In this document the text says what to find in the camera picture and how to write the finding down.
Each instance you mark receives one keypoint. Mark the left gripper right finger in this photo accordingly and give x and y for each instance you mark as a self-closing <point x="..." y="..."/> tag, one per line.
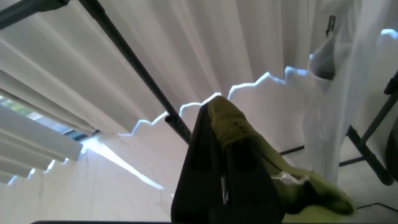
<point x="248" y="193"/>

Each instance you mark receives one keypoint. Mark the green garment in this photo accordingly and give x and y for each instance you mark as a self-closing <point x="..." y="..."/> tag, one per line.
<point x="233" y="124"/>

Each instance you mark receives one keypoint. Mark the black clothes rack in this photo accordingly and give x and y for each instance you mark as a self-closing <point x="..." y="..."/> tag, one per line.
<point x="133" y="59"/>

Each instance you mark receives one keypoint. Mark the window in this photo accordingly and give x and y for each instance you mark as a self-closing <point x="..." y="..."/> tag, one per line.
<point x="46" y="123"/>

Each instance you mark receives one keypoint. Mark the pale grey shorts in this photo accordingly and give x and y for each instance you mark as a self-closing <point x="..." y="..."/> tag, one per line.
<point x="342" y="93"/>

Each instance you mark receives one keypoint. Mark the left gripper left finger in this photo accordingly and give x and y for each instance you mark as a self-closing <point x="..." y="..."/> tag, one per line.
<point x="199" y="180"/>

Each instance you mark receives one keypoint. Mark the white curtain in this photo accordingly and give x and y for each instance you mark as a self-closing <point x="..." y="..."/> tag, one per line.
<point x="31" y="140"/>
<point x="202" y="37"/>

